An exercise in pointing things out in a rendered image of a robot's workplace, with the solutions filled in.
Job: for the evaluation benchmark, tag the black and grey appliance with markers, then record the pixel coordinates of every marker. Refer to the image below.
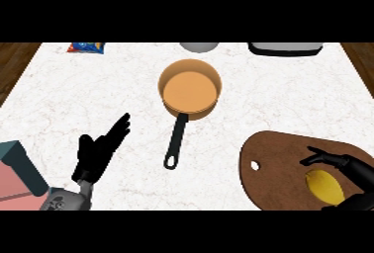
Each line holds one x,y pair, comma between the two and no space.
286,48

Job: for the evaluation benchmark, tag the yellow lemon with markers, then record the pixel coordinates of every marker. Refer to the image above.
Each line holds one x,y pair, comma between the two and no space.
325,186

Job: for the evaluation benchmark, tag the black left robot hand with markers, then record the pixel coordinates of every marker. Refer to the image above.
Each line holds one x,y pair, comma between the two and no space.
99,150

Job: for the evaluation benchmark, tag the brown wooden cutting board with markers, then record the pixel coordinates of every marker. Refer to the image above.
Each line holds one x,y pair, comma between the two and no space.
283,171

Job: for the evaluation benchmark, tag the grey round object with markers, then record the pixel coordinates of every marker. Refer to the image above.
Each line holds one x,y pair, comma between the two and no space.
198,47

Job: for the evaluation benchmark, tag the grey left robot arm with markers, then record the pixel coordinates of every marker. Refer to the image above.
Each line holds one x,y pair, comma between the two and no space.
68,199

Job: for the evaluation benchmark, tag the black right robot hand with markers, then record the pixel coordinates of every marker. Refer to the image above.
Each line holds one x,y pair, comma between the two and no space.
358,171

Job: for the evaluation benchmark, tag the blue and red snack bag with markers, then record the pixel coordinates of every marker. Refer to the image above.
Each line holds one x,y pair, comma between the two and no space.
86,47

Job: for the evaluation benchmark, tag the teal and pink box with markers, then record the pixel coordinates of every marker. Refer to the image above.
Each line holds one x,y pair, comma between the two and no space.
19,178

